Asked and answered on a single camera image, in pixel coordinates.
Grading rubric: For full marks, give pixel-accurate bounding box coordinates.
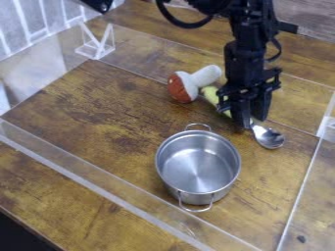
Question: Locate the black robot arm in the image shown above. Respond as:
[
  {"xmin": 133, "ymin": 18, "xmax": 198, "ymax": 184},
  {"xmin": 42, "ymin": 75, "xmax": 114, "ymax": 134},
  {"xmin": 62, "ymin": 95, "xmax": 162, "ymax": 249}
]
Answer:
[{"xmin": 154, "ymin": 0, "xmax": 281, "ymax": 128}]

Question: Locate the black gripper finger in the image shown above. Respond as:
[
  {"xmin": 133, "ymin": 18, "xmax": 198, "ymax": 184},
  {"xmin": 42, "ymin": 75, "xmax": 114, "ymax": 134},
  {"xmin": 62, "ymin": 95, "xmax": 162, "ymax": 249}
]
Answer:
[
  {"xmin": 230, "ymin": 99, "xmax": 250, "ymax": 128},
  {"xmin": 252, "ymin": 91, "xmax": 272, "ymax": 121}
]

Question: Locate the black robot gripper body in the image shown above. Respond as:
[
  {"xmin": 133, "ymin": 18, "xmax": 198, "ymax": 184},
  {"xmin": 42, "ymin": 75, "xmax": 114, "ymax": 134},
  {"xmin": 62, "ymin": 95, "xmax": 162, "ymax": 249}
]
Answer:
[{"xmin": 216, "ymin": 41, "xmax": 281, "ymax": 113}]

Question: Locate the green handled metal spoon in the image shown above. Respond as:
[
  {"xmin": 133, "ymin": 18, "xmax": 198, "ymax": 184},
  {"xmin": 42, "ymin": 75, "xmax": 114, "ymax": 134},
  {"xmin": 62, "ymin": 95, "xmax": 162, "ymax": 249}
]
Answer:
[{"xmin": 200, "ymin": 86, "xmax": 285, "ymax": 149}]

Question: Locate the stainless steel pot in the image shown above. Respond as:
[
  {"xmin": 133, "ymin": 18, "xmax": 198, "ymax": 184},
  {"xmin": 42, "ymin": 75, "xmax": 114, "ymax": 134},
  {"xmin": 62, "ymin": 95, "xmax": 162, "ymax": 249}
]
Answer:
[{"xmin": 154, "ymin": 123, "xmax": 240, "ymax": 213}]

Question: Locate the red white toy mushroom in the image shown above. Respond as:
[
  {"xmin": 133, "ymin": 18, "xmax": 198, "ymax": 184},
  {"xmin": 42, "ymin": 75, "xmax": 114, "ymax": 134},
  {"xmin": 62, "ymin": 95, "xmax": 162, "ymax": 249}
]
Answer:
[{"xmin": 166, "ymin": 65, "xmax": 222, "ymax": 103}]

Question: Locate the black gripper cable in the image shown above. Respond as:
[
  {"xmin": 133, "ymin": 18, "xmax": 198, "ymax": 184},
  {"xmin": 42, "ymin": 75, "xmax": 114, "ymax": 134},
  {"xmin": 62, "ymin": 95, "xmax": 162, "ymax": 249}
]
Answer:
[{"xmin": 154, "ymin": 0, "xmax": 282, "ymax": 63}]

